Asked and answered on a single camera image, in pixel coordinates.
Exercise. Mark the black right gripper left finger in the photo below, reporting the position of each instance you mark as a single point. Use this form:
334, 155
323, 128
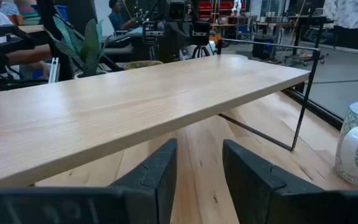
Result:
104, 205

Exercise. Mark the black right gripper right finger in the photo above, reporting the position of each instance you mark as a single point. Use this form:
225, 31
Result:
275, 199

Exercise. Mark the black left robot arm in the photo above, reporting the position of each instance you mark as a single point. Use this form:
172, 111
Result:
174, 34

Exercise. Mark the wooden shelf with black legs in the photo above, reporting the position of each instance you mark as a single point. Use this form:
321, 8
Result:
135, 102

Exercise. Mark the white plant pot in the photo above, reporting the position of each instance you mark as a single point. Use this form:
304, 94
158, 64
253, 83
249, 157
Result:
79, 74

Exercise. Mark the white aluminium profile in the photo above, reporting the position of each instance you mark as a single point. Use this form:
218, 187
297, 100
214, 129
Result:
53, 70

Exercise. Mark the woven wicker basket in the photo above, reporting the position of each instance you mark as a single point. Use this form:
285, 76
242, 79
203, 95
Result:
141, 64

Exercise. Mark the green leafy plant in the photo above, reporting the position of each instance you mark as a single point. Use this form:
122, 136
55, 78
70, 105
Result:
90, 46

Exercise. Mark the person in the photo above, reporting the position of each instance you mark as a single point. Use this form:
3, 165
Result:
117, 18
26, 55

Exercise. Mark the white patterned curtain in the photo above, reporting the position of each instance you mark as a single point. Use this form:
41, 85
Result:
350, 12

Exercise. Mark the red storage bins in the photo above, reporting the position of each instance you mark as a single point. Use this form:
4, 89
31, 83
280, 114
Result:
205, 7

